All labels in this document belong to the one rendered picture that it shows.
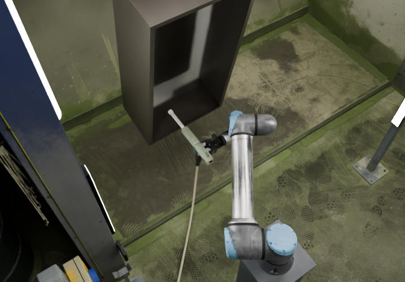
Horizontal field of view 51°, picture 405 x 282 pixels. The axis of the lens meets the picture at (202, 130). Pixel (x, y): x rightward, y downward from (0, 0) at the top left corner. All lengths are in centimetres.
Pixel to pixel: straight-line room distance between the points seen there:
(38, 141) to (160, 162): 183
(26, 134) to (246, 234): 110
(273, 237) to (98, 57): 208
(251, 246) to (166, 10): 114
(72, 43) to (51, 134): 194
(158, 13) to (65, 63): 166
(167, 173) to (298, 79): 147
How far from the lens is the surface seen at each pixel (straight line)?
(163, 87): 309
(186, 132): 278
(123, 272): 183
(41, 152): 161
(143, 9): 191
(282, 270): 228
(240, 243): 207
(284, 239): 209
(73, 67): 345
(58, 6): 342
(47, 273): 131
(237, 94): 368
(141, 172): 325
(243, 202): 211
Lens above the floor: 282
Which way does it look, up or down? 54 degrees down
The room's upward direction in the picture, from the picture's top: 1 degrees counter-clockwise
